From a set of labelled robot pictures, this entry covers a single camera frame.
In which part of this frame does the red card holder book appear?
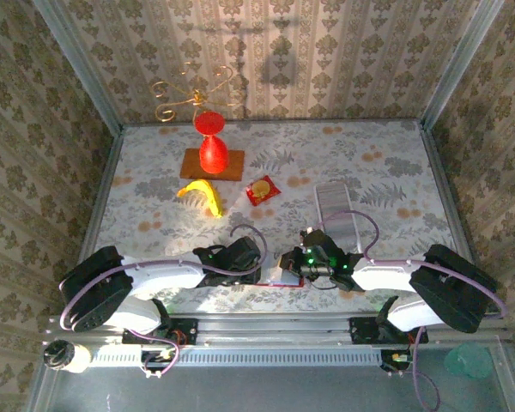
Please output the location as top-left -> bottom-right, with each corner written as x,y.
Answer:
252,265 -> 306,289

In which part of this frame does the row of plastic cards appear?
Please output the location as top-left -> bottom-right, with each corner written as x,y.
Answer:
318,185 -> 357,248

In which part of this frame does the yellow banana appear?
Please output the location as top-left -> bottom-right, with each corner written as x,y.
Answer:
176,179 -> 224,219

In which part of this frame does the red snack packet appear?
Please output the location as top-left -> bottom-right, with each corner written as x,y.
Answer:
245,174 -> 282,208

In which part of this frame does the brown wooden board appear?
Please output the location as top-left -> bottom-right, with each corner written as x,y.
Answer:
179,148 -> 245,182

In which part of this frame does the red plastic goblet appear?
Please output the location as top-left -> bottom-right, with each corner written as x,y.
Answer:
193,110 -> 230,175

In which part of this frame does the floral table cover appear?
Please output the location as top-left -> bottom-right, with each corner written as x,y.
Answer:
79,119 -> 486,314

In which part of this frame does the teal translucent glass object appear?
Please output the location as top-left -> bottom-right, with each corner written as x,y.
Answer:
445,342 -> 495,380

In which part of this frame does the white slotted cable duct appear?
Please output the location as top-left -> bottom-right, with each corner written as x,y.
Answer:
88,345 -> 383,368

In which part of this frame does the grey metal base plate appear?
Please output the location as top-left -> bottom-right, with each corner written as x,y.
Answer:
25,342 -> 515,412

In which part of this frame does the aluminium table edge rail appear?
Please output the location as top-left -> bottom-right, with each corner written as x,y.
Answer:
419,122 -> 493,312
76,128 -> 125,261

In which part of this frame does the gold wire ornament stand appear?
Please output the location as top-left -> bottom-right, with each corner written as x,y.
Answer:
150,61 -> 245,124

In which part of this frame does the aluminium frame post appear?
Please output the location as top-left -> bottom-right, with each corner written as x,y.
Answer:
32,0 -> 125,134
421,0 -> 506,130

